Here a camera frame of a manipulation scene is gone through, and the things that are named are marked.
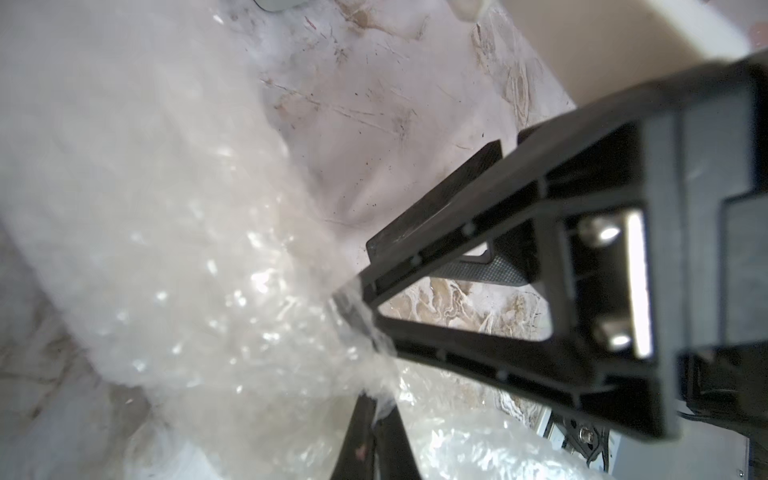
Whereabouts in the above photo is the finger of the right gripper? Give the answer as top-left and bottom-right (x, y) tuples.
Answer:
(359, 52), (767, 440)
(366, 140), (539, 285)

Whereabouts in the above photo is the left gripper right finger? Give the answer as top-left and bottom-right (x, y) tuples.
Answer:
(374, 407), (422, 480)

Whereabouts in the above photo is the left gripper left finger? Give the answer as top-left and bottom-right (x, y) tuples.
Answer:
(330, 394), (377, 480)

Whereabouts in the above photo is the clear bubble wrap sheet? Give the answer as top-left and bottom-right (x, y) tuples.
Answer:
(1, 1), (590, 479)

